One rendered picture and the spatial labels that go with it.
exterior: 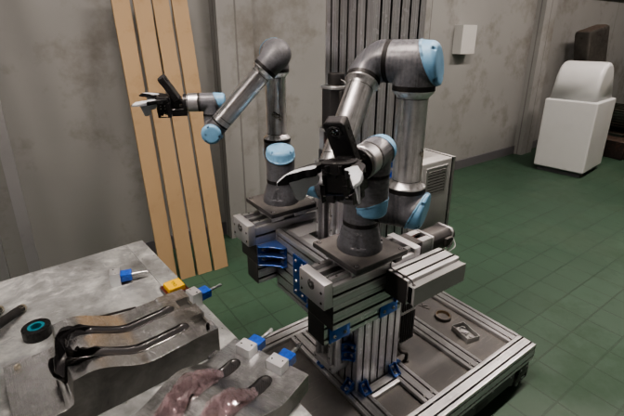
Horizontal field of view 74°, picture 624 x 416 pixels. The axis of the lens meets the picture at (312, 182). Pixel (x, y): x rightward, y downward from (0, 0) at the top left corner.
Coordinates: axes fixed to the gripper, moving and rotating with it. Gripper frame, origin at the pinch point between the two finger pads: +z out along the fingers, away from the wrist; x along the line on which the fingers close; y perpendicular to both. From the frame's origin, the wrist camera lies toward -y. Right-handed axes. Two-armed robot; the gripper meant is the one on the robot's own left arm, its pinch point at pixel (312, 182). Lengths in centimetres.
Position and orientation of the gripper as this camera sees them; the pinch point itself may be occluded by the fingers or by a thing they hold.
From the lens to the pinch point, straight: 70.9
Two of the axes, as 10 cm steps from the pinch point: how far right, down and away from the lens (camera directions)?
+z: -4.8, 2.9, -8.3
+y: 1.2, 9.6, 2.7
